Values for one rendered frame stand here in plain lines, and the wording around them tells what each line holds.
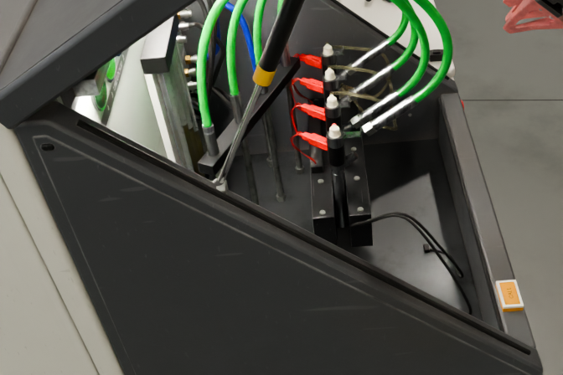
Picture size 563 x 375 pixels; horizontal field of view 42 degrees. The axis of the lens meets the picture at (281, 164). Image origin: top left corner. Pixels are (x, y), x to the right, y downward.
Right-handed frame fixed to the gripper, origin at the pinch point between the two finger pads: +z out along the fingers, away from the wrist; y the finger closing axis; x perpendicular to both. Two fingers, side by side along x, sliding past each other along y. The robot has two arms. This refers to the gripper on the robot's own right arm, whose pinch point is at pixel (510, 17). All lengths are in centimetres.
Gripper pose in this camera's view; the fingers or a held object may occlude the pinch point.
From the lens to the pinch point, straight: 125.9
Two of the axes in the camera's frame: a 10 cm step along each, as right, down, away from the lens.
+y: -7.5, -5.9, -3.0
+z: -6.1, 4.5, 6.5
